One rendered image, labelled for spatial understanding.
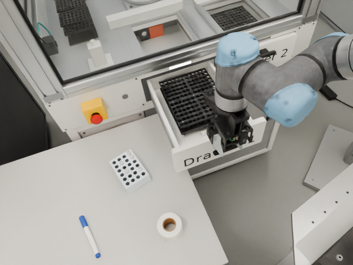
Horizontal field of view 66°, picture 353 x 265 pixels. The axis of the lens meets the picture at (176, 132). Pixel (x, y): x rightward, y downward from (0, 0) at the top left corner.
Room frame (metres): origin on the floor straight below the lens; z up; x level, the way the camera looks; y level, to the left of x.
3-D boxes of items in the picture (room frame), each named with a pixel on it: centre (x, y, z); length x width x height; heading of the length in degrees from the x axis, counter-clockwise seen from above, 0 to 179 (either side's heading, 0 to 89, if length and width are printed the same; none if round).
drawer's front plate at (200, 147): (0.45, -0.12, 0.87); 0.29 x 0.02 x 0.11; 103
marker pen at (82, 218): (0.27, 0.29, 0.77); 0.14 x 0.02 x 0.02; 26
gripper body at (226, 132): (0.40, -0.13, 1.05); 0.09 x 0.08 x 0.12; 13
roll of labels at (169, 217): (0.26, 0.06, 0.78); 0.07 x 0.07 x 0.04
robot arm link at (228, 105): (0.41, -0.13, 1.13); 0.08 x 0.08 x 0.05
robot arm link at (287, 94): (0.33, -0.20, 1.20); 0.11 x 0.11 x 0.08; 30
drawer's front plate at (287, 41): (0.82, -0.36, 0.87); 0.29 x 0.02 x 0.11; 103
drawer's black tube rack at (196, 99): (0.64, -0.08, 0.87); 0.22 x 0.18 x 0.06; 13
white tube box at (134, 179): (0.46, 0.17, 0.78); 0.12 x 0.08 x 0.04; 28
